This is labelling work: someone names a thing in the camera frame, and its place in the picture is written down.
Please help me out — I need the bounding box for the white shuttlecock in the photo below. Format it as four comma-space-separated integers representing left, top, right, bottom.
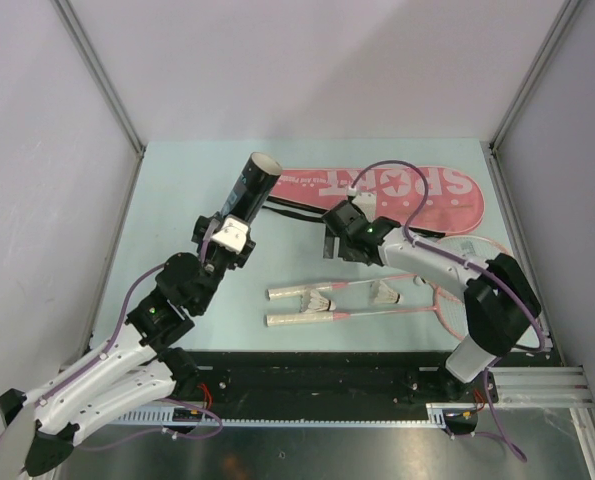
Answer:
370, 280, 402, 305
300, 290, 336, 313

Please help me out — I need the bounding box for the black shuttlecock tube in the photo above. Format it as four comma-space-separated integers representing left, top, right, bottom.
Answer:
220, 152, 283, 224

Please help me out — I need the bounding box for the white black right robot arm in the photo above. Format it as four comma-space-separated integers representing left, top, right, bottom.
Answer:
322, 200, 546, 401

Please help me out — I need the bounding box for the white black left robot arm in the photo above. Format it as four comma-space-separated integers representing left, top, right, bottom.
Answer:
0, 213, 255, 479

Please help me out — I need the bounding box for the lower pink badminton racket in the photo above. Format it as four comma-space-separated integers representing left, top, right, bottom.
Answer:
259, 273, 468, 351

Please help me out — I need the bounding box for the pink badminton racket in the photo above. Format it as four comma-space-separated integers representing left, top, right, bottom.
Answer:
267, 235, 514, 302
259, 273, 468, 351

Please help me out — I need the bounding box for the upper pink badminton racket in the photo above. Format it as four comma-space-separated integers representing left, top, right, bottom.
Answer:
267, 235, 514, 302

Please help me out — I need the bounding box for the pink racket bag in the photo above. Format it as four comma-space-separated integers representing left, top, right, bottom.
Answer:
270, 166, 485, 235

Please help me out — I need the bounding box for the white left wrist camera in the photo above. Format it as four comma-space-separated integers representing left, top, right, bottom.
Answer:
210, 215, 250, 254

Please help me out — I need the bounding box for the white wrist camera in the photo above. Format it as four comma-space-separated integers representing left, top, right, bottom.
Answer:
210, 215, 250, 254
347, 187, 377, 222

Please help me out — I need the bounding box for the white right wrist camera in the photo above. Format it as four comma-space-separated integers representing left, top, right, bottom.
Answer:
347, 187, 377, 222

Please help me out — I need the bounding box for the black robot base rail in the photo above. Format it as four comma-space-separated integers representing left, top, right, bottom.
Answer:
161, 347, 478, 426

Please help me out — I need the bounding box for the right aluminium frame post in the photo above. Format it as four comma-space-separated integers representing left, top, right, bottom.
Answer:
488, 0, 586, 147

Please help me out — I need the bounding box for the aluminium frame post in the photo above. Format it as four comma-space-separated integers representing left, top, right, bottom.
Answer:
49, 0, 145, 147
488, 0, 586, 147

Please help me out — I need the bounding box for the left aluminium frame post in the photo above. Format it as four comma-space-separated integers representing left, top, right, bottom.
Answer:
49, 0, 145, 147

